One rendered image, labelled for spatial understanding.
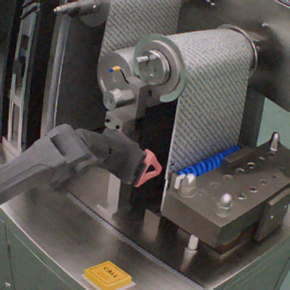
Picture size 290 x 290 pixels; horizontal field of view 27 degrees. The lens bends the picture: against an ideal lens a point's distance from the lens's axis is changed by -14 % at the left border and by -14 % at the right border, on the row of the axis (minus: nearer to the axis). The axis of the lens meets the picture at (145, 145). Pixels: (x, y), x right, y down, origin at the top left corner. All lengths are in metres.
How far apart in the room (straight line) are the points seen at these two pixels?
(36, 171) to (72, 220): 0.42
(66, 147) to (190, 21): 0.71
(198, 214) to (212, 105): 0.24
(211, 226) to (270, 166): 0.28
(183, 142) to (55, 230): 0.33
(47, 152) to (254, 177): 0.55
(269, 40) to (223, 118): 0.25
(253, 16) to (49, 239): 0.73
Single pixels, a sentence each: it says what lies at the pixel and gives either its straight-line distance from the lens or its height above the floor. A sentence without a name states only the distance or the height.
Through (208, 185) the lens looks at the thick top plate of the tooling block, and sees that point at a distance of 1.39.
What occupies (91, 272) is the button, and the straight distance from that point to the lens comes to 1.26.
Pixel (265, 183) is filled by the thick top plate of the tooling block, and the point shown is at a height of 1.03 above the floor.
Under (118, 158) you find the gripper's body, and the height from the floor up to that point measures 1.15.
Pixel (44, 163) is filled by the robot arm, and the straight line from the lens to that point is 1.05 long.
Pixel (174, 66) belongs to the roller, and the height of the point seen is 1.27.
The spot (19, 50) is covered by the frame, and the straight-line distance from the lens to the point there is 1.54.
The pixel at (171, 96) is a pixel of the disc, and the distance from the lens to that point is 1.32.
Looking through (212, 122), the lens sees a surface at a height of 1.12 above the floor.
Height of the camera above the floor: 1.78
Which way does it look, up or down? 30 degrees down
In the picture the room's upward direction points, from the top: 9 degrees clockwise
